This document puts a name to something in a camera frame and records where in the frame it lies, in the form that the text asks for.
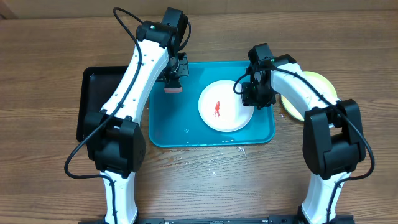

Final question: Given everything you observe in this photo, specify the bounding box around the white plate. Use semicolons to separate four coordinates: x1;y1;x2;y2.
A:
198;80;254;133

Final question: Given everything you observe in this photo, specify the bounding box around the yellow plate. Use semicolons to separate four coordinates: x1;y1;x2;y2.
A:
281;71;338;122

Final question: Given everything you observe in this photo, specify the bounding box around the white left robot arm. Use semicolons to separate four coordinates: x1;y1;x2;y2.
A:
83;7;191;223

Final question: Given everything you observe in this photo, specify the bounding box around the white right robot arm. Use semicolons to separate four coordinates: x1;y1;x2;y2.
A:
237;43;374;223

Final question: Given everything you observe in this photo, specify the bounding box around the teal plastic tray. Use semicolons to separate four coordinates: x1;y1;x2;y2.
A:
149;61;275;147

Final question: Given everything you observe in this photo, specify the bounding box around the black water tray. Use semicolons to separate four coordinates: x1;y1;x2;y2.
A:
76;65;127;142

